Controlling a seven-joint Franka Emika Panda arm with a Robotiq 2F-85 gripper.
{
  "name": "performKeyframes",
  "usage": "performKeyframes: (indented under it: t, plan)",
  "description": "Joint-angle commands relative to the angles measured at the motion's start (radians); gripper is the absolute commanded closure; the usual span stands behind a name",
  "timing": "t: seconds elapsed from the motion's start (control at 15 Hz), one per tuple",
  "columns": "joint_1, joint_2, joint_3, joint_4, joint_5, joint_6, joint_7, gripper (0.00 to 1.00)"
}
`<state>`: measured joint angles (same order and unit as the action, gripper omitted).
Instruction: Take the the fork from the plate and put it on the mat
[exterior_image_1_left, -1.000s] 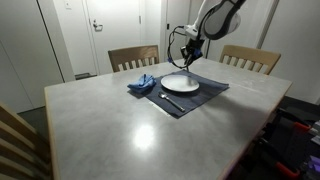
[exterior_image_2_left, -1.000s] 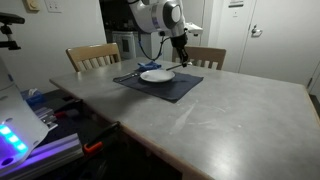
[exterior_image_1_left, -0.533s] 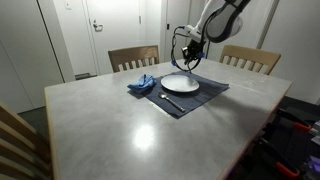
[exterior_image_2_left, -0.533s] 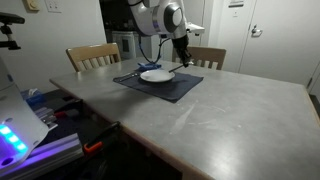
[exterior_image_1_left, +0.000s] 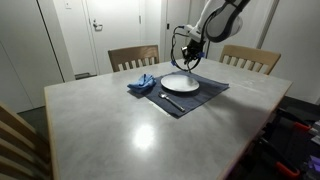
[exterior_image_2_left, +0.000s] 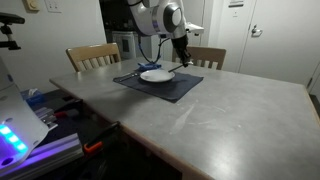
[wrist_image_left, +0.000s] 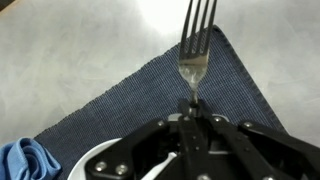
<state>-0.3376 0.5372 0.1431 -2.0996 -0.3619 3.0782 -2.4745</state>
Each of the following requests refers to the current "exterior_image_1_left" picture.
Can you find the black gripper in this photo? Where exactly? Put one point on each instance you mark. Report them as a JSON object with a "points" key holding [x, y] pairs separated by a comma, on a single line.
{"points": [[192, 50]]}

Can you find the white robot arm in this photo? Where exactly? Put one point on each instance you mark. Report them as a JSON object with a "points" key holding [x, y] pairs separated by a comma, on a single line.
{"points": [[223, 20]]}

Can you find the white round plate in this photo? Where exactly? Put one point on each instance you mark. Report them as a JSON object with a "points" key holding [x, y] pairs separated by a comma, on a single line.
{"points": [[180, 83]]}

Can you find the black door latch plate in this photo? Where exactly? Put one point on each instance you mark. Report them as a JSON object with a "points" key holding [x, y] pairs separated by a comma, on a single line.
{"points": [[168, 26]]}

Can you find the dark blue fabric placemat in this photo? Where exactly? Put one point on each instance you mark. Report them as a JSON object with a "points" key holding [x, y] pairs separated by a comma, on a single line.
{"points": [[208, 88]]}

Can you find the narrow white door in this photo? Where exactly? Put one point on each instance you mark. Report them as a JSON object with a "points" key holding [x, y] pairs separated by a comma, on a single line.
{"points": [[173, 13]]}

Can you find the crumpled blue cloth napkin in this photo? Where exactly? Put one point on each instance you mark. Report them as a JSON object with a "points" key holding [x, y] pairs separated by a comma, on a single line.
{"points": [[141, 85]]}

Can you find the wooden slat-back chair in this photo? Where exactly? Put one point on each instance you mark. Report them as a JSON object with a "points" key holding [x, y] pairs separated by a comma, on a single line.
{"points": [[16, 133], [133, 53], [250, 53]]}

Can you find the white slanted pole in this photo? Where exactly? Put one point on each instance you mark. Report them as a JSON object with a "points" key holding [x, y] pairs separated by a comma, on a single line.
{"points": [[265, 30]]}

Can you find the purple object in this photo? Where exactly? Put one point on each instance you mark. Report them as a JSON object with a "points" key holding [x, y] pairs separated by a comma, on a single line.
{"points": [[313, 163]]}

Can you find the white closet door panel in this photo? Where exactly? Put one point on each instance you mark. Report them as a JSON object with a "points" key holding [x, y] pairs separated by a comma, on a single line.
{"points": [[23, 50]]}

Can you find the black metal cart frame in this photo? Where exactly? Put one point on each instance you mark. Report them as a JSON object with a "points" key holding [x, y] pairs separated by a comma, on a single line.
{"points": [[290, 143]]}

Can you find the white wall light switch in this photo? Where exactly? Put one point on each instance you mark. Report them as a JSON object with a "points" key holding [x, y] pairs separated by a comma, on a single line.
{"points": [[68, 4]]}

